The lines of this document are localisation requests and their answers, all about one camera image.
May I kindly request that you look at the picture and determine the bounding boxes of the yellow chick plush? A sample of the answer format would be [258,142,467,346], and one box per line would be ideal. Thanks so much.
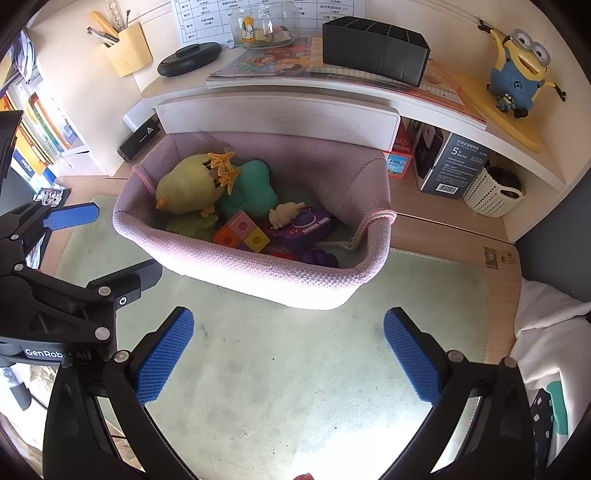
[156,152,243,217]

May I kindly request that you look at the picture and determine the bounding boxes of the red box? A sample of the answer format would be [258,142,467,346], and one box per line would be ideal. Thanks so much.
[384,119,414,178]

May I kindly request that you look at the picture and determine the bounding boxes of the white cloth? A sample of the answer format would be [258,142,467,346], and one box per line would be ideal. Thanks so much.
[508,279,591,393]

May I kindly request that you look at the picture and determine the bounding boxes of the glass jar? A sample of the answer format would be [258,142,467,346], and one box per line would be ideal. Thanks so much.
[229,2,301,49]

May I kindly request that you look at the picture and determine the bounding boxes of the yellow board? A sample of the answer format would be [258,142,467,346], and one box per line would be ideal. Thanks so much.
[431,69,546,153]

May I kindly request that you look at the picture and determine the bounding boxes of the printed timetable paper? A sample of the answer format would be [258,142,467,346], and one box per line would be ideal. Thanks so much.
[171,0,365,44]

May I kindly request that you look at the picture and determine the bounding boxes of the row of books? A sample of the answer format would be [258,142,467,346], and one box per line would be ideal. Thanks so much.
[0,28,93,178]

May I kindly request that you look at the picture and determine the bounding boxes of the orange handled tool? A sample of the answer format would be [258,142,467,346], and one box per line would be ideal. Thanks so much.
[90,11,122,40]

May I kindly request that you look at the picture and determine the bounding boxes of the pink fabric basket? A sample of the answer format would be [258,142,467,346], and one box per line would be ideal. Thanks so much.
[112,131,398,311]

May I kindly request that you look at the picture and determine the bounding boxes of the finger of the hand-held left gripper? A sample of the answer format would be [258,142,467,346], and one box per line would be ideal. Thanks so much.
[4,202,100,259]
[88,259,163,308]

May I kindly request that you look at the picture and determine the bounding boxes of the white bookshelf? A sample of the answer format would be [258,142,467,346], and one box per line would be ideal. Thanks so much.
[46,78,114,176]

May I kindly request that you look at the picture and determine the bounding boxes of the white curved shelf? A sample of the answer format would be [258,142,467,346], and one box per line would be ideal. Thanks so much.
[122,60,591,245]

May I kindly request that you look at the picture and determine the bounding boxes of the black rectangular device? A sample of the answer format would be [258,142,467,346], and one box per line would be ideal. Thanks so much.
[117,117,162,161]

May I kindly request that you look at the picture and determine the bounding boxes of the green mat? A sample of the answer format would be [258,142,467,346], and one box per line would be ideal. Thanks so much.
[58,194,490,480]

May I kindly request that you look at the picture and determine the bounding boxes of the black organizer box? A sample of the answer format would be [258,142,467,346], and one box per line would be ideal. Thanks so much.
[322,16,431,88]

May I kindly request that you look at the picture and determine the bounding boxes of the yellow cartoon figure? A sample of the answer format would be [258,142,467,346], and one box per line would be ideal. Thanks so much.
[478,19,568,119]

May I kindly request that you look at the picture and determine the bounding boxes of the purple grape toy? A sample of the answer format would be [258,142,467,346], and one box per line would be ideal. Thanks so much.
[300,248,340,268]

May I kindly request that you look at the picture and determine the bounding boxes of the square code sticker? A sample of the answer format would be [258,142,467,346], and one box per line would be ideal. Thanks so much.
[482,246,517,268]

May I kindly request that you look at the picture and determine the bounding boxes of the dark blue carton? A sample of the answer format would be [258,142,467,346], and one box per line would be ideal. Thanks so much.
[419,131,491,199]

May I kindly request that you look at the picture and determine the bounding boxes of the black white carton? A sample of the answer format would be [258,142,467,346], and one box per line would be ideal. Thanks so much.
[413,124,451,181]

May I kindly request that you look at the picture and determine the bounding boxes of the white drawer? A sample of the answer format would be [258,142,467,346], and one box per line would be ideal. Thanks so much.
[156,98,400,153]

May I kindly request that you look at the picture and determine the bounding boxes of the black round disc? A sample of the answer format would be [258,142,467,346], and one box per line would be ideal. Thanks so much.
[157,42,222,77]

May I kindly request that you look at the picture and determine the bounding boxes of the white perforated strip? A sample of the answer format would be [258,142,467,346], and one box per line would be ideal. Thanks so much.
[105,0,126,31]

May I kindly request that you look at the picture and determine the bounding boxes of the green flower plush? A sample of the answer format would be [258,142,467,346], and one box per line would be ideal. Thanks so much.
[217,160,280,222]

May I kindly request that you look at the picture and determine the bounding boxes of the small printed cards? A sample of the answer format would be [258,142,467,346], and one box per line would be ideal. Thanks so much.
[39,185,72,206]

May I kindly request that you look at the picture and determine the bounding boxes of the dark dotted cloth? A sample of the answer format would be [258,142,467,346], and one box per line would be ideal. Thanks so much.
[529,388,555,462]

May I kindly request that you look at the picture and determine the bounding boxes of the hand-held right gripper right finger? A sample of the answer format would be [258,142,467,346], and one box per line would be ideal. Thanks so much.
[383,307,555,480]

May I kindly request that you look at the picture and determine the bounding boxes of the white slotted basket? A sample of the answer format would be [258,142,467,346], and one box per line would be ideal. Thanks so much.
[462,166,527,217]

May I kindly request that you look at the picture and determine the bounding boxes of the colourful block toy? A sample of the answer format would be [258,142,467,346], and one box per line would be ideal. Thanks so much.
[213,211,272,254]

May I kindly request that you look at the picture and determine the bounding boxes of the colourful picture book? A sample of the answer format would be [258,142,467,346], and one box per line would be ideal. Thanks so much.
[206,37,324,89]

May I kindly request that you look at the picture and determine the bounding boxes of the purple toy camera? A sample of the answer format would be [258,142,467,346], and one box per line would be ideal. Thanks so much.
[270,208,342,252]

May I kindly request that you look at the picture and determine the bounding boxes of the yellow pen holder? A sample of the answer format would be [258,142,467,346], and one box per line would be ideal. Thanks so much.
[102,22,154,78]

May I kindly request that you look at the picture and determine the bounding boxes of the small white figure toy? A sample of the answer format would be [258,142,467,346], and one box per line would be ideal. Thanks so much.
[269,202,306,230]

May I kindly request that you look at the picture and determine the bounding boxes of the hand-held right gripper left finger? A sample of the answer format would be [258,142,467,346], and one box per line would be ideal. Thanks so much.
[41,306,195,480]

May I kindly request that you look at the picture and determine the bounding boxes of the green dinosaur toy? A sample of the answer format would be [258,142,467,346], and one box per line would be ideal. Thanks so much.
[165,213,220,241]

